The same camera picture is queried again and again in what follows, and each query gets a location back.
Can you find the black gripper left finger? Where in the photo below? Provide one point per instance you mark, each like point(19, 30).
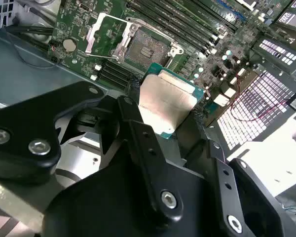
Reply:
point(19, 123)

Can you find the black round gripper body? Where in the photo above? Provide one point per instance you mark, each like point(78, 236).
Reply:
point(108, 209)

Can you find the silver CPU with green edge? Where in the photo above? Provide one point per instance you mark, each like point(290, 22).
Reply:
point(162, 103)

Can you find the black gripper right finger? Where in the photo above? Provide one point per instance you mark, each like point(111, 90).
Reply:
point(227, 177)

